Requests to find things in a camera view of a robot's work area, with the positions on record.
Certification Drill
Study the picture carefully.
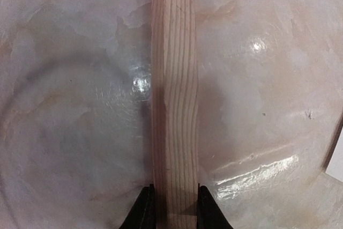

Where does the white mat board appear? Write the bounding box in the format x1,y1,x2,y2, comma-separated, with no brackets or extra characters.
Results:
325,129,342,182

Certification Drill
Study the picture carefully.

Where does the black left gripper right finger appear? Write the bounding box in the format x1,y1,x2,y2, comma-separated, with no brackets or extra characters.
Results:
197,186,232,229

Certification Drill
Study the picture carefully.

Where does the pink wooden picture frame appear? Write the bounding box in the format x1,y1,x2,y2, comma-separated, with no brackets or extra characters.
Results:
151,0,198,228

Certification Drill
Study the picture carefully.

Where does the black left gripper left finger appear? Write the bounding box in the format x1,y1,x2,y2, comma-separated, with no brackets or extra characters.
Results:
119,184,155,229

